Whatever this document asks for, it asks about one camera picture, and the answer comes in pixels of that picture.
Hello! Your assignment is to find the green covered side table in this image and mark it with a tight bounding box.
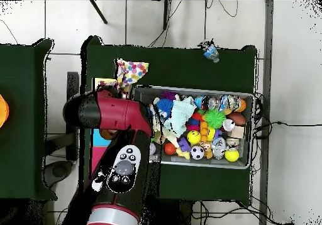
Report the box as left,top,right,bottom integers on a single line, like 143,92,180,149
0,38,58,201

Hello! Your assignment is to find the dark green table cloth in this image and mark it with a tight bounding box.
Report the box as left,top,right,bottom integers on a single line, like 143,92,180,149
79,35,258,202

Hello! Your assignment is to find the yellow smiley ball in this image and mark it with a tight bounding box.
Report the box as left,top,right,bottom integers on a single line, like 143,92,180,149
187,130,202,145

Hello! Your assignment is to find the light blue knitted cloth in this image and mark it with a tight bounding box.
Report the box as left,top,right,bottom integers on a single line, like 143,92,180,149
163,96,197,138

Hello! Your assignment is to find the black tripod leg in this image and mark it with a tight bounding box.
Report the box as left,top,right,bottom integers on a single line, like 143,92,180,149
162,0,172,31
89,0,108,25

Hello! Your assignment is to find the orange red ball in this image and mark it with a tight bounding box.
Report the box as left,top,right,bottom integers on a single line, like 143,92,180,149
164,142,177,156

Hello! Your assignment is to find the wooden box with three holes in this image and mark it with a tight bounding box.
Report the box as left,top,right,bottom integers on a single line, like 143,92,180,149
88,77,132,180

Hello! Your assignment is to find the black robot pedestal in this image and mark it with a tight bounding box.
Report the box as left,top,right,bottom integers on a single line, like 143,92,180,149
155,199,196,225

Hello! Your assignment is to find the purple spiky toy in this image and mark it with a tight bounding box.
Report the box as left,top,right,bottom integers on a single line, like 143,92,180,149
160,91,177,101

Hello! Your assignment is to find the grey round floor base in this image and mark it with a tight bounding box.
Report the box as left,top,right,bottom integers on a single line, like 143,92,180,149
42,160,74,189

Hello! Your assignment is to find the silver mesh bin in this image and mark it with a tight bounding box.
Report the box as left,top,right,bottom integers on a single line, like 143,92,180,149
133,85,255,170

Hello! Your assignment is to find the black stand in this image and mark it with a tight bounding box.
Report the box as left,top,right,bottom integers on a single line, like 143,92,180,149
45,71,81,162

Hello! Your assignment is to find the green spiky ball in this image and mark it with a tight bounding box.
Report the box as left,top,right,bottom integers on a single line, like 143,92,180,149
204,107,226,129

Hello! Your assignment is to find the crushed clear plastic bottle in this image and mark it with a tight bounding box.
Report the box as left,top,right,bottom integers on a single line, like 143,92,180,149
202,42,220,63

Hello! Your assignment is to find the black and white soccer ball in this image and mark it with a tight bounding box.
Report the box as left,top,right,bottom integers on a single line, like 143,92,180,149
190,145,205,160

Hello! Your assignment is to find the blue spiky ball with eyes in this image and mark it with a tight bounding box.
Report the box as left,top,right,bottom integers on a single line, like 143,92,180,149
154,97,174,119

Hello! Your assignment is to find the black cable bundle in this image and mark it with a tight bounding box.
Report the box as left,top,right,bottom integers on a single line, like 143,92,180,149
252,92,322,175

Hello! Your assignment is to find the orange object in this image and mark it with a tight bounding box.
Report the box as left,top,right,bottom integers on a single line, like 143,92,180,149
0,94,10,129

